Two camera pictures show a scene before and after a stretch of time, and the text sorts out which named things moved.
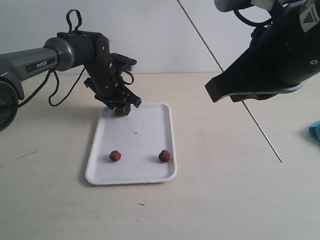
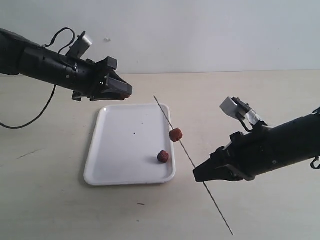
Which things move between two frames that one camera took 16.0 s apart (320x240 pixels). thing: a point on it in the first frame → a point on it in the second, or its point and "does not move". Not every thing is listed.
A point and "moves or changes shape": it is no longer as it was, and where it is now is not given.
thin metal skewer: x=222 y=70 → x=192 y=163
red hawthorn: x=164 y=156 does not move
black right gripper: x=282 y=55 → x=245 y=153
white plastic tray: x=139 y=147 does not move
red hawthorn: x=115 y=155 → x=175 y=135
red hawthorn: x=118 y=111 moves or changes shape
